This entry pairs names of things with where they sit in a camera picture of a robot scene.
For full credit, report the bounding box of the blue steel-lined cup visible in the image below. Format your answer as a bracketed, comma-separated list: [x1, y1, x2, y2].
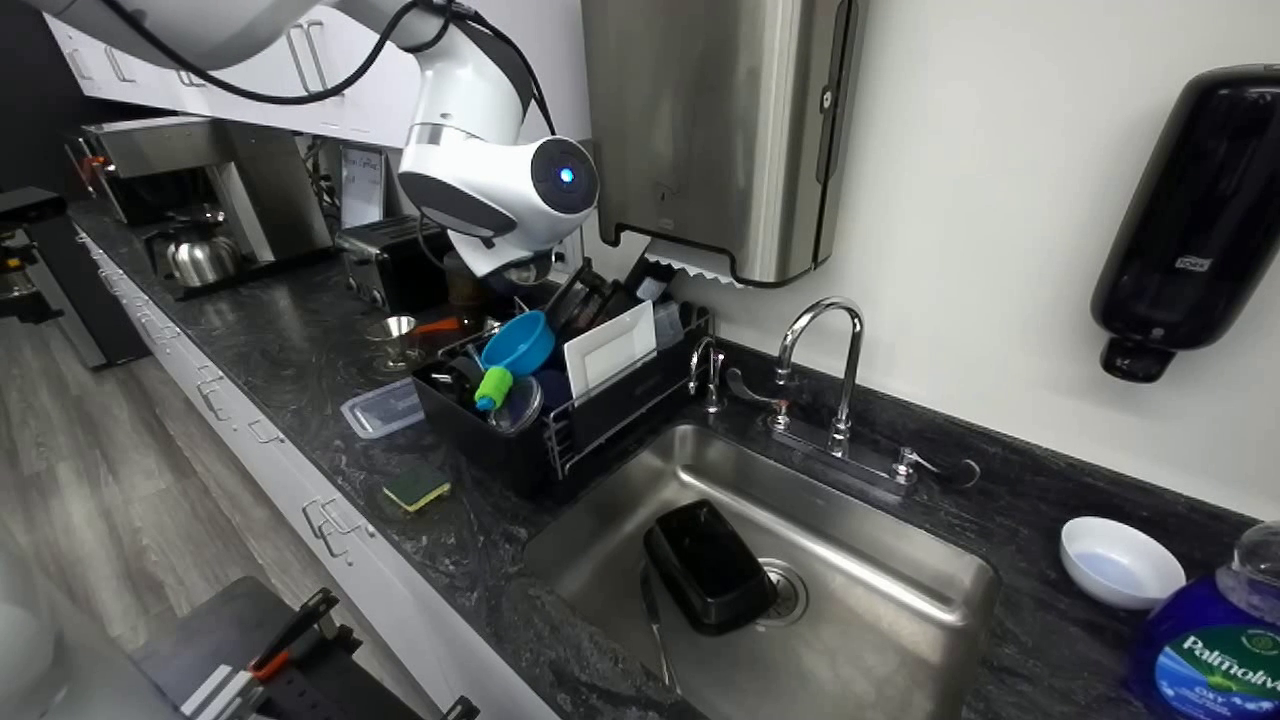
[485, 355, 578, 439]

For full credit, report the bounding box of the clear plastic cup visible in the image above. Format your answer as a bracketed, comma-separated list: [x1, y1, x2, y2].
[651, 302, 692, 355]

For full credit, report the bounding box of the black dish rack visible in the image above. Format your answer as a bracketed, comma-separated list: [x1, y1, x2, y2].
[409, 263, 715, 508]

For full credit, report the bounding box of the stainless steel sink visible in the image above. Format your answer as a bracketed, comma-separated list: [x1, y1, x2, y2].
[523, 419, 1004, 720]

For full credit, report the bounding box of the blue dish soap bottle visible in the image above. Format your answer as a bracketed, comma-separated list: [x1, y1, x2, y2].
[1127, 517, 1280, 720]

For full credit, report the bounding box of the white rectangular plate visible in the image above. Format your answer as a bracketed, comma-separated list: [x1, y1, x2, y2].
[558, 302, 665, 406]

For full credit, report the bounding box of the chrome faucet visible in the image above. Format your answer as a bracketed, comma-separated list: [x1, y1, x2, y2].
[725, 297, 986, 504]

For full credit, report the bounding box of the black rectangular container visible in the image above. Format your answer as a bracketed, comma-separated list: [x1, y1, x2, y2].
[639, 498, 783, 639]

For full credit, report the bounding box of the stainless paper towel dispenser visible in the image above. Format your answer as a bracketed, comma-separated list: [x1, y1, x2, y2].
[575, 0, 854, 287]

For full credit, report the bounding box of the yellow green sponge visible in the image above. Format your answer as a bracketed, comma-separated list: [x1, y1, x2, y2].
[379, 467, 454, 520]

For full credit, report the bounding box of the clear plastic container lid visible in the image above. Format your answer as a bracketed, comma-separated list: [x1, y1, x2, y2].
[334, 378, 433, 446]

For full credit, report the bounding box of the metal utensil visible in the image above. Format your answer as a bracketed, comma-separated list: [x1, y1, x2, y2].
[635, 566, 685, 697]

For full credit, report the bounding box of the white lower cabinet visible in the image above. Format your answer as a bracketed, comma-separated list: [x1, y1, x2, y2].
[72, 225, 563, 720]

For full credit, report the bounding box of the steel coffee machine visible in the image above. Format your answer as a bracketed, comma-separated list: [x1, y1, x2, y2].
[76, 114, 334, 294]

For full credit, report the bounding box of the black marker pen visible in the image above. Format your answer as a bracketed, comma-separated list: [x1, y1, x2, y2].
[245, 585, 343, 676]

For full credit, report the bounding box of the steel kettle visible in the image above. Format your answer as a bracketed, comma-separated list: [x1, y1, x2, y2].
[142, 212, 265, 297]

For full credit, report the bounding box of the red tipped pen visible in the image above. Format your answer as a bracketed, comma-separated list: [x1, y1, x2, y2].
[246, 626, 334, 687]

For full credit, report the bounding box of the white bowl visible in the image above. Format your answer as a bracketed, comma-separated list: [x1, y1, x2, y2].
[1054, 511, 1191, 614]

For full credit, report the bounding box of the dark gray case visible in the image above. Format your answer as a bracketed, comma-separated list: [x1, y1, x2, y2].
[132, 573, 442, 720]

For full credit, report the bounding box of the black desk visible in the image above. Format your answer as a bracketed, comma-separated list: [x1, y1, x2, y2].
[0, 184, 152, 378]

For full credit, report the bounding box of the green cylindrical handle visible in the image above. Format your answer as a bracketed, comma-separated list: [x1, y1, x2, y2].
[466, 365, 520, 418]

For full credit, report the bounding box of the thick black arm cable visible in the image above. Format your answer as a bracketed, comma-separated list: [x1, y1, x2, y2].
[97, 0, 554, 137]

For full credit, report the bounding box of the white wall cabinet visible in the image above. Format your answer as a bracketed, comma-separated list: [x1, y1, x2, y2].
[37, 0, 591, 152]

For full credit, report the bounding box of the black wall soap dispenser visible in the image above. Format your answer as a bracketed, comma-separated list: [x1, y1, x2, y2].
[1087, 61, 1280, 389]

